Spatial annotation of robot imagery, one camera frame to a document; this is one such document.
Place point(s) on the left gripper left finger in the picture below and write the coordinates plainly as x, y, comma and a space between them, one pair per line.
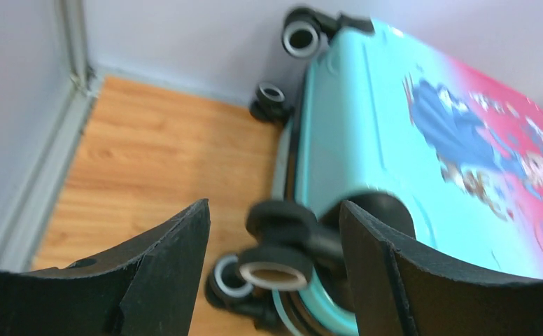
146, 285

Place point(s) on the aluminium frame rail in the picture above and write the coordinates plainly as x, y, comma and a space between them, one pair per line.
27, 218

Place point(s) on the pink and teal kids suitcase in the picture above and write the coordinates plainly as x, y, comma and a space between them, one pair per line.
424, 143

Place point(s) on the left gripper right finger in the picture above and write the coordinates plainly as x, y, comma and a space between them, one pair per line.
403, 287

